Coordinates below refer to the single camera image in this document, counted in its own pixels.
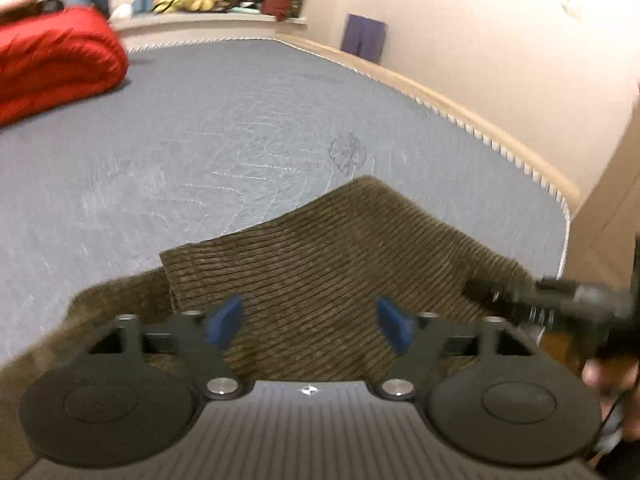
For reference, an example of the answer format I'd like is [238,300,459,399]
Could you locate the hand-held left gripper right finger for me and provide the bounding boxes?
[367,296,540,402]

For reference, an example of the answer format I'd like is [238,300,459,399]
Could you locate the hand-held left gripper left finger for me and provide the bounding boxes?
[85,294,251,402]

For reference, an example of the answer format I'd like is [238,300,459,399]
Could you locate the wooden bed frame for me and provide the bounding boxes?
[276,33,640,292]

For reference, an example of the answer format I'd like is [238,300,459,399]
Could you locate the black cable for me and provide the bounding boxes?
[592,389,633,457]

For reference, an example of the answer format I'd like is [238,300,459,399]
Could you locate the white window sill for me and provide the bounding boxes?
[114,11,308,54]

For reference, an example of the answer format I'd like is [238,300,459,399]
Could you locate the red folded blanket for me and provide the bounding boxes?
[0,6,131,127]

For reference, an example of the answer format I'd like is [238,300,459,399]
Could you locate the person's right hand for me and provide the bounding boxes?
[581,357,640,397]

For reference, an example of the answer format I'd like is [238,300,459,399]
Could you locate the olive corduroy pants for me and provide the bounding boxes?
[0,175,553,480]

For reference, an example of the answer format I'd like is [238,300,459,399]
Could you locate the purple wall pad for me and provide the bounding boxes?
[341,13,389,64]

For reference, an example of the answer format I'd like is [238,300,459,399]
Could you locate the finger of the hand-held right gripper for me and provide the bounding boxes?
[462,277,540,322]

